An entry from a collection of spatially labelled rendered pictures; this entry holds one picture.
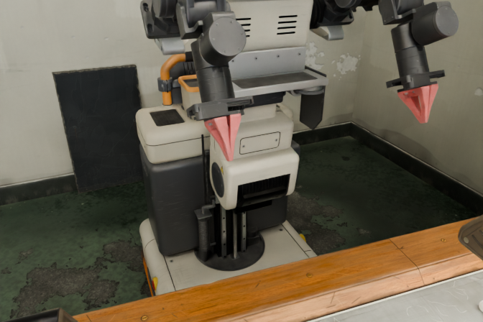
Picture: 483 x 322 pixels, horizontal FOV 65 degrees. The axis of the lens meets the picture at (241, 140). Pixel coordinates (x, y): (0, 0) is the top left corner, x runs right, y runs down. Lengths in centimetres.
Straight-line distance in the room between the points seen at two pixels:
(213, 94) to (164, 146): 65
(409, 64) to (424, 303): 45
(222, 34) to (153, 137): 71
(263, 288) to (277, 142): 47
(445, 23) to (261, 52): 39
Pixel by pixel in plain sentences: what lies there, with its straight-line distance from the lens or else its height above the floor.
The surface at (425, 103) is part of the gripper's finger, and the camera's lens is 85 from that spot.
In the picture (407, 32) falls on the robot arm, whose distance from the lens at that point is 86.
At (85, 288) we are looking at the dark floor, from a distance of 190.
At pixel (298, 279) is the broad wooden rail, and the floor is 76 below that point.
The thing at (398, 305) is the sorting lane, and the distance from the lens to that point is 79.
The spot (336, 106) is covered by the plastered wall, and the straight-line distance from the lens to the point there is 303.
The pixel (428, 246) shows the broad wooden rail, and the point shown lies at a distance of 89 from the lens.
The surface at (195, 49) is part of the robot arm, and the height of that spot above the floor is 117.
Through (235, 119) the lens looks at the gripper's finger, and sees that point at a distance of 61.
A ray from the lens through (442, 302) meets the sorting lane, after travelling 82.
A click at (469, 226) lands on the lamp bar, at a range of 43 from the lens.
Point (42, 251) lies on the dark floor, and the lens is 218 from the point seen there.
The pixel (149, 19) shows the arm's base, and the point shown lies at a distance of 89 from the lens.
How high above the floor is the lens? 130
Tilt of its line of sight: 26 degrees down
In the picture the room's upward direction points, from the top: straight up
